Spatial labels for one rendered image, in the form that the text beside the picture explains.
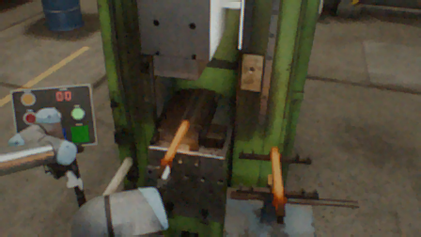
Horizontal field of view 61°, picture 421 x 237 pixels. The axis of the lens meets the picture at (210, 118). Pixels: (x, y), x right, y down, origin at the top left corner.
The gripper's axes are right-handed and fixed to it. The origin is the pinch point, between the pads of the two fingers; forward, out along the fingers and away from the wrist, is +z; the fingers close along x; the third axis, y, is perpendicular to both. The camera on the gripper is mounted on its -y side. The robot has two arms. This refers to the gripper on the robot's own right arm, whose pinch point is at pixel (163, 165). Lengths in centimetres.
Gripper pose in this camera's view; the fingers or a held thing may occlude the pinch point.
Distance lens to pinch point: 148.1
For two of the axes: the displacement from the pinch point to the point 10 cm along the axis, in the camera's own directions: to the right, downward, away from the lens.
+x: 9.8, 1.3, -1.6
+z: 2.1, -5.2, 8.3
